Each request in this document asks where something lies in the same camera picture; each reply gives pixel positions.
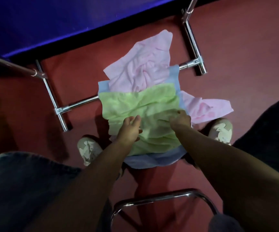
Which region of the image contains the person's left hand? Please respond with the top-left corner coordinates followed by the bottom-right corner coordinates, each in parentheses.
top-left (115, 115), bottom-right (143, 145)

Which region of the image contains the person's leg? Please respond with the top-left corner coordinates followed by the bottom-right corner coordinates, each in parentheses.
top-left (0, 152), bottom-right (113, 232)
top-left (208, 96), bottom-right (279, 232)

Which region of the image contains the blue white printed banner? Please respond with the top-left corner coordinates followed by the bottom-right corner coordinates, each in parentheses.
top-left (0, 0), bottom-right (183, 60)

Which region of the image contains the person's right forearm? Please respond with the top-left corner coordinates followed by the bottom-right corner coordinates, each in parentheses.
top-left (174, 125), bottom-right (279, 232)

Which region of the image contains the grey sneaker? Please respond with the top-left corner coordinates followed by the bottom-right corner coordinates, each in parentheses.
top-left (187, 118), bottom-right (234, 169)
top-left (77, 137), bottom-right (124, 179)

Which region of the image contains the person's left forearm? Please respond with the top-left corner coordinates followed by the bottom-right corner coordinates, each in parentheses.
top-left (26, 139), bottom-right (136, 232)

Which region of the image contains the metal stool bar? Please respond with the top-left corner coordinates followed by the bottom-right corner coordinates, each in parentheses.
top-left (110, 188), bottom-right (220, 232)

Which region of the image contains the person's right hand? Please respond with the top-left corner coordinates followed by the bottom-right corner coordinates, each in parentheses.
top-left (169, 109), bottom-right (192, 133)

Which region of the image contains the white pink patterned towel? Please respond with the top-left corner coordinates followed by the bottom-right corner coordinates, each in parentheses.
top-left (103, 29), bottom-right (234, 125)

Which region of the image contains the metal rack frame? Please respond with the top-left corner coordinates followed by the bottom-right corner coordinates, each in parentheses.
top-left (0, 0), bottom-right (207, 132)

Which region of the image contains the person's left leg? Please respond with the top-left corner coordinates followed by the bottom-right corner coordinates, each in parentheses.
top-left (0, 152), bottom-right (113, 232)

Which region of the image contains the light blue towel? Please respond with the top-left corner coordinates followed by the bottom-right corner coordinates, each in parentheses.
top-left (98, 64), bottom-right (191, 169)

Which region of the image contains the light green towel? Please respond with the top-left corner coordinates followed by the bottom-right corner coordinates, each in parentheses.
top-left (98, 83), bottom-right (186, 157)

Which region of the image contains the person's right leg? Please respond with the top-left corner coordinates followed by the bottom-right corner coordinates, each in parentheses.
top-left (208, 96), bottom-right (279, 232)

